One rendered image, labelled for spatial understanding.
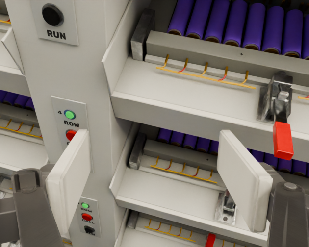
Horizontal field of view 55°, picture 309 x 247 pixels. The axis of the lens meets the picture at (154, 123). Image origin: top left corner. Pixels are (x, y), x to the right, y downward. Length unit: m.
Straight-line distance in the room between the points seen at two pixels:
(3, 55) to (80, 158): 0.22
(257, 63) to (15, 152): 0.38
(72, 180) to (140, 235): 0.47
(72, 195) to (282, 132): 0.17
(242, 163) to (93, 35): 0.17
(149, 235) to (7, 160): 0.29
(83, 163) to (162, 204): 0.27
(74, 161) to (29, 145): 0.36
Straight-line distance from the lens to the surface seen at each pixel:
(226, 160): 0.19
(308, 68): 0.32
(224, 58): 0.31
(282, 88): 0.29
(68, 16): 0.28
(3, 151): 0.53
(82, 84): 0.31
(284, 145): 0.24
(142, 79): 0.31
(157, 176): 0.45
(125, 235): 0.62
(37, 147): 0.51
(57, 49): 0.30
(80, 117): 0.34
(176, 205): 0.44
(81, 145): 0.18
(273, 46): 0.33
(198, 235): 0.62
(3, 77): 0.37
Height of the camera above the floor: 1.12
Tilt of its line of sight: 44 degrees down
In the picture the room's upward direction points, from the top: 6 degrees clockwise
